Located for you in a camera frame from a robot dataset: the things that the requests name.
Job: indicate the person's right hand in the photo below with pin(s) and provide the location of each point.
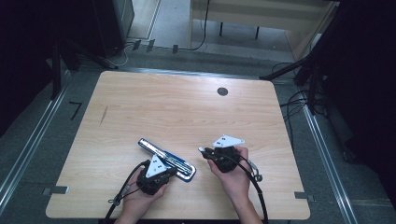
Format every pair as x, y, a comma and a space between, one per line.
233, 184

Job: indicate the dark floor block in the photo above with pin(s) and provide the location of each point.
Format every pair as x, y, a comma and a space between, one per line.
136, 44
150, 45
175, 48

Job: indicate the grey tape strip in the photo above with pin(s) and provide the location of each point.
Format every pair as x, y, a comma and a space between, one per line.
57, 190
303, 196

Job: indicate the metal floor rail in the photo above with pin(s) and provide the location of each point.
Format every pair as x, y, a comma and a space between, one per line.
28, 152
186, 72
327, 168

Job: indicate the black floor tape mark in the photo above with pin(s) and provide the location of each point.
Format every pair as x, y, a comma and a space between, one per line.
76, 112

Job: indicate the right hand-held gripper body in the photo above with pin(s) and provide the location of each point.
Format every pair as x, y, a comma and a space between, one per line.
229, 141

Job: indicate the light wooden furniture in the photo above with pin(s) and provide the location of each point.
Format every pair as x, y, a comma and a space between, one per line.
249, 12

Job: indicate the dark curtain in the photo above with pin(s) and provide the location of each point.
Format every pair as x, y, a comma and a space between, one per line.
367, 77
25, 46

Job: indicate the person's left hand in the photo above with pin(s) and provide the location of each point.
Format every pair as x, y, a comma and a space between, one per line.
140, 202

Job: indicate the black metal stand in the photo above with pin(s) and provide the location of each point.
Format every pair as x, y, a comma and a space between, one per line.
56, 71
281, 71

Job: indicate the black cabinet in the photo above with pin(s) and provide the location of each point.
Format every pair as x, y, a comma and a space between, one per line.
106, 25

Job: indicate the dark round table grommet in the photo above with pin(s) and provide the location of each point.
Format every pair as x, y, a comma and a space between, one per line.
222, 91

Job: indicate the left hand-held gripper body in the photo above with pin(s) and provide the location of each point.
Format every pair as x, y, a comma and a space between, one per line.
155, 168

